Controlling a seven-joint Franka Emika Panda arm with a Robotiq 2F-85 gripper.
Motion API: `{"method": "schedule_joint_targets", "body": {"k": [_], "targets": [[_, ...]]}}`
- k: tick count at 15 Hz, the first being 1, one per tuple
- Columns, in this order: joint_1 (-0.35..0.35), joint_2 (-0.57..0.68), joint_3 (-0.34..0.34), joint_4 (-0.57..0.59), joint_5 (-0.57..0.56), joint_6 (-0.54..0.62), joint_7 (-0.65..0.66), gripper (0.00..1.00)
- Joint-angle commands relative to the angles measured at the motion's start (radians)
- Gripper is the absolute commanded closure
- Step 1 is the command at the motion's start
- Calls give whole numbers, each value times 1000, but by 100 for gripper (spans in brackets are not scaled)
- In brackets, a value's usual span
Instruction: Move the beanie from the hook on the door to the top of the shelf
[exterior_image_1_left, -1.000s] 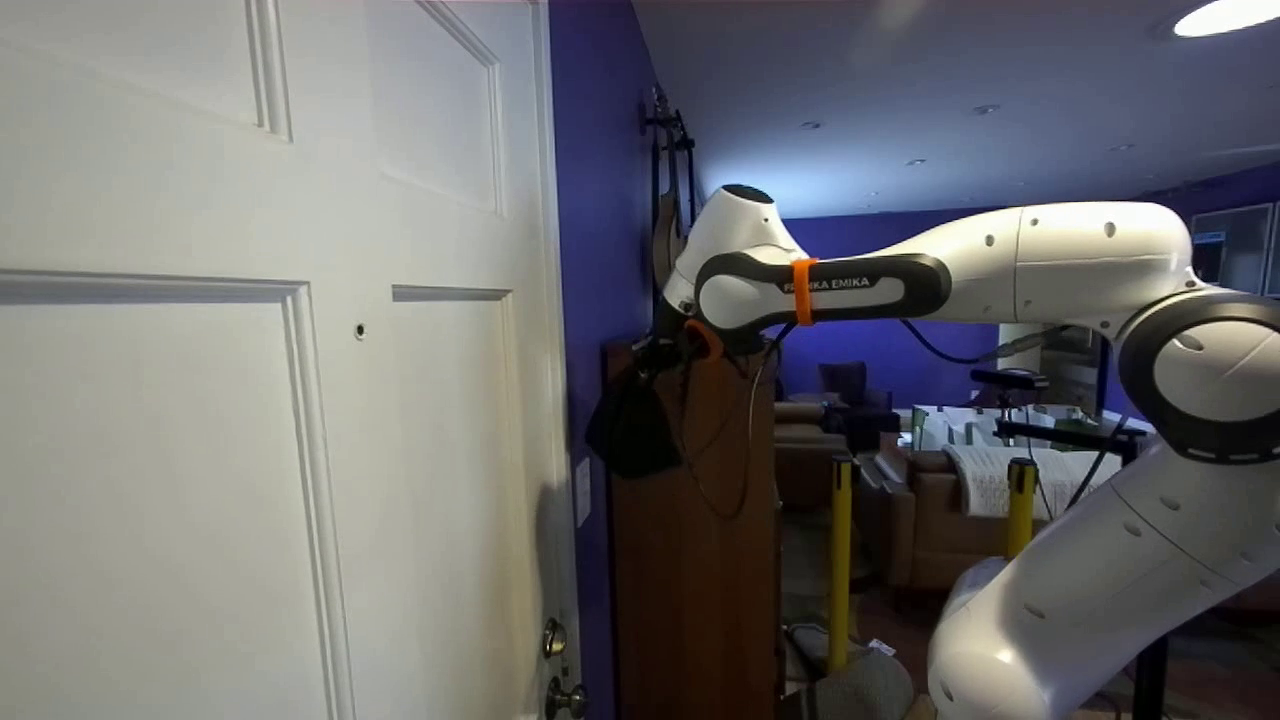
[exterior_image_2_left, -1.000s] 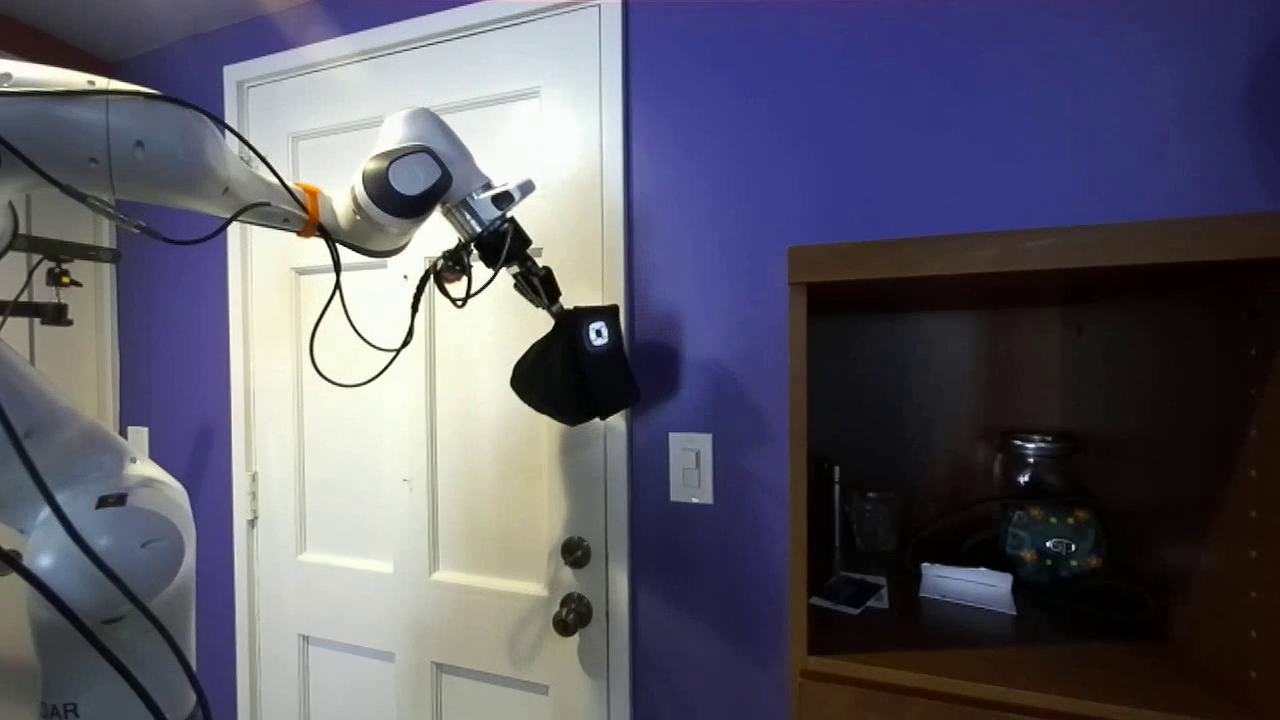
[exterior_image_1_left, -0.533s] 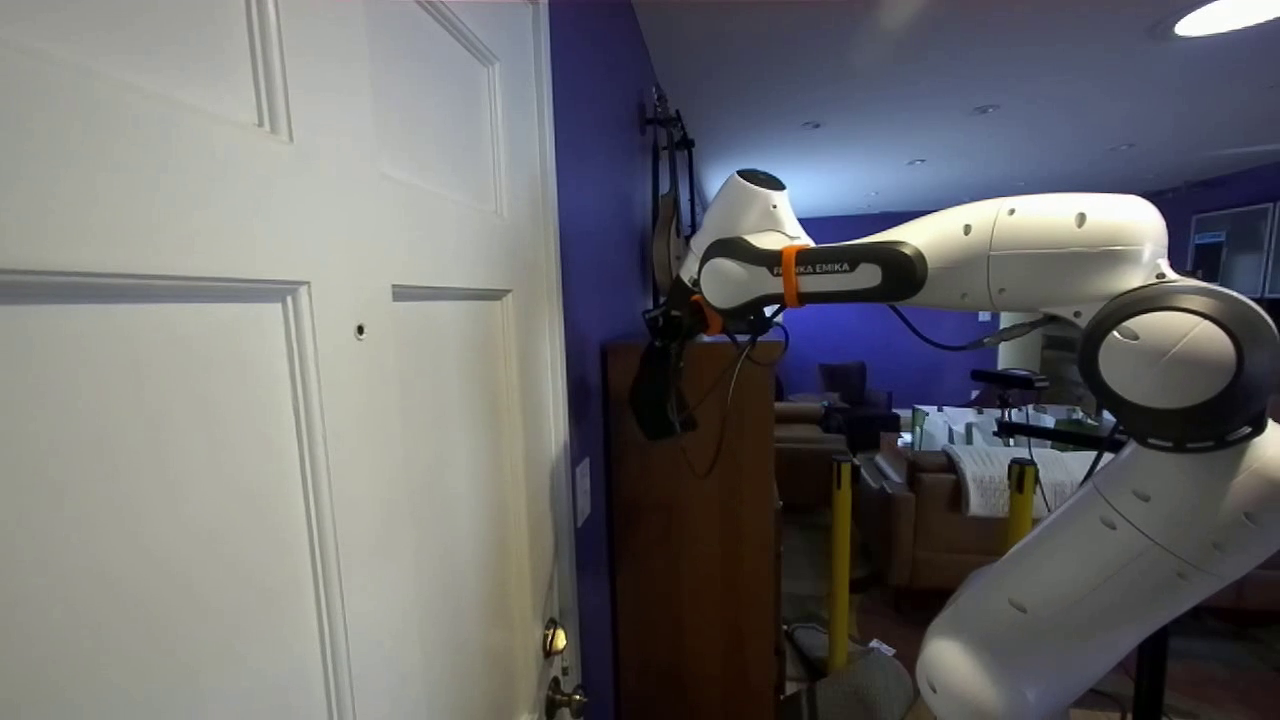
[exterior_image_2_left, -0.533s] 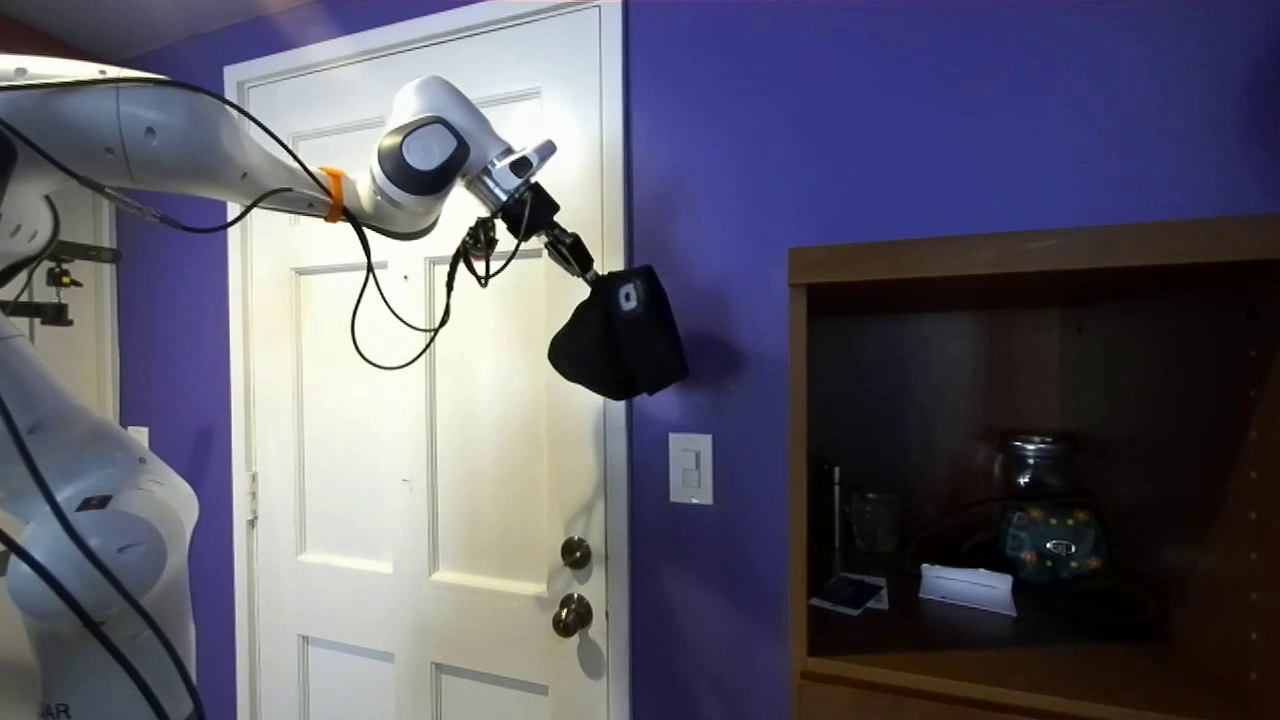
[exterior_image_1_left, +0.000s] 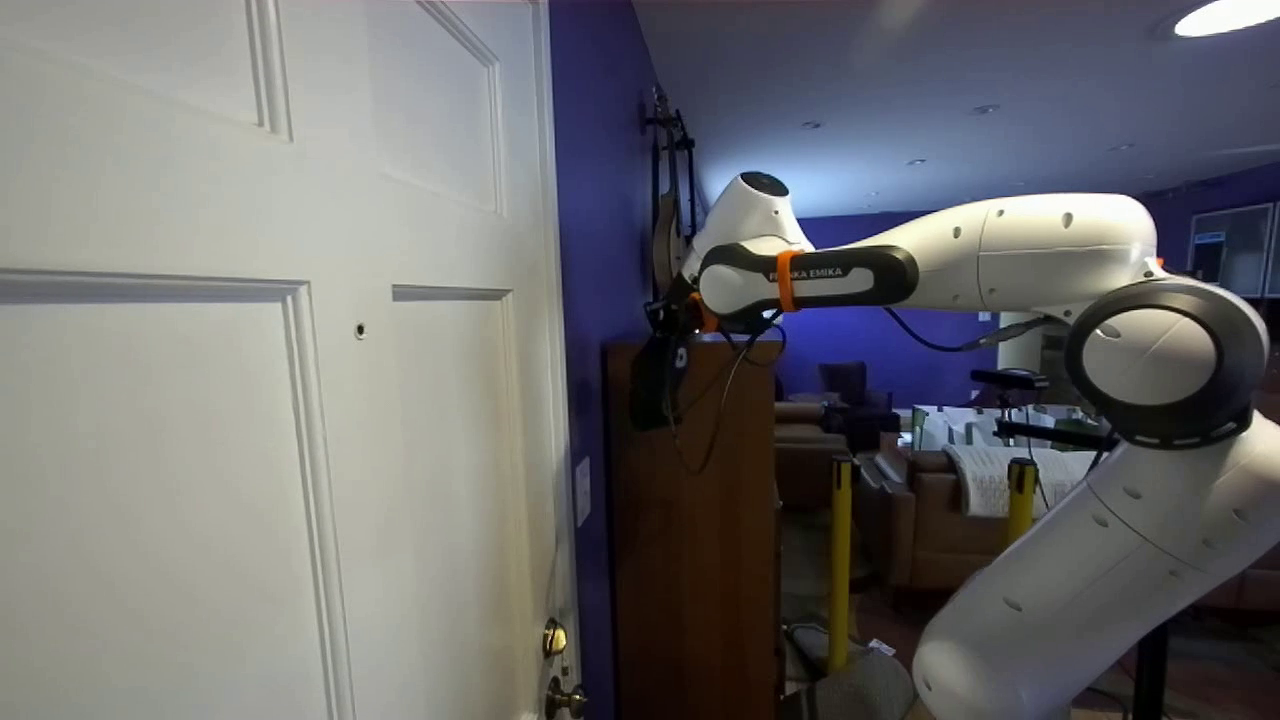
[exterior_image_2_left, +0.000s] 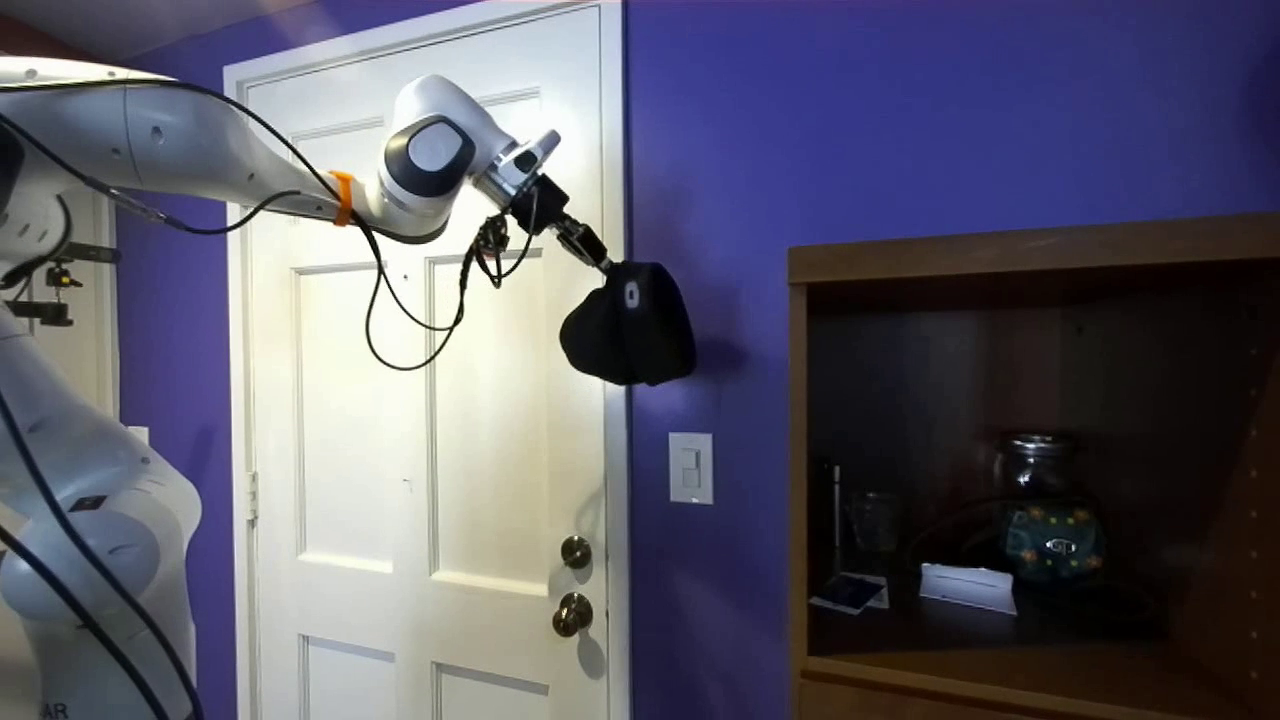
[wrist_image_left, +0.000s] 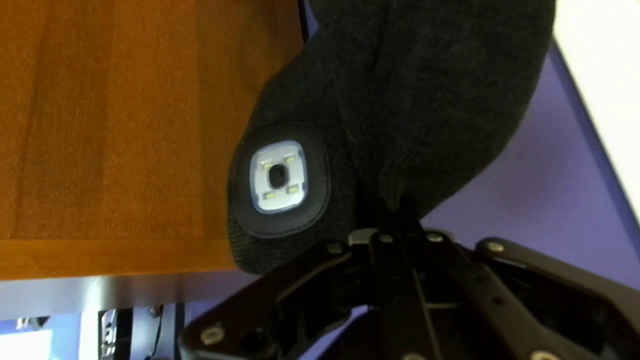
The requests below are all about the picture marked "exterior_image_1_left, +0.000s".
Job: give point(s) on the white panelled door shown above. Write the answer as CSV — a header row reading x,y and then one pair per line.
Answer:
x,y
160,467

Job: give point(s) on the dark round door knob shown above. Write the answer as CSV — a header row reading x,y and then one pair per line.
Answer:
x,y
562,699

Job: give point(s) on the black knit beanie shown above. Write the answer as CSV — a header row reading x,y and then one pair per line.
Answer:
x,y
659,386

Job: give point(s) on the white wall light switch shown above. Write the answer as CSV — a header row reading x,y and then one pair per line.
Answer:
x,y
583,484

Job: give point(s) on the glass fronted cabinet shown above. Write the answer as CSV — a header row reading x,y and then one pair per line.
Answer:
x,y
1230,255

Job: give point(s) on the black metal wall decoration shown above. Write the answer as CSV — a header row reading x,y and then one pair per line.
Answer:
x,y
666,172

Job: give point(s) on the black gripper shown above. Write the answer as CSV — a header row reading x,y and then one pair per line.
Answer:
x,y
683,306

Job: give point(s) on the small dark door peephole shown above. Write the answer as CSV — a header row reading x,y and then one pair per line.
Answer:
x,y
363,324

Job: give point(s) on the grey stand base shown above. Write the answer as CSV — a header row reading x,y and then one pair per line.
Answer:
x,y
860,685

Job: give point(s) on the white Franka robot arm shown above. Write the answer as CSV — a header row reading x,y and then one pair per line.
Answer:
x,y
1065,255

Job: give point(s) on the brown wooden shelf unit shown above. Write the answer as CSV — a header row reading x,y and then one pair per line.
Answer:
x,y
693,600

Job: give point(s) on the white cloth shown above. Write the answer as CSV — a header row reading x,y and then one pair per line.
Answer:
x,y
995,480

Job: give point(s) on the black camera on stand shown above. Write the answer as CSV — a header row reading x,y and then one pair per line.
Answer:
x,y
860,421
1055,433

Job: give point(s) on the dark deadbolt door knob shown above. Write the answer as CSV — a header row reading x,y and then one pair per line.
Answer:
x,y
555,637

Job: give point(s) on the oval ceiling light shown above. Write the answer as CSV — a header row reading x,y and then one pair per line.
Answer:
x,y
1225,19

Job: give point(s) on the yellow stand pole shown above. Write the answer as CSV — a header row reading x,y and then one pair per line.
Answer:
x,y
841,561
1022,502

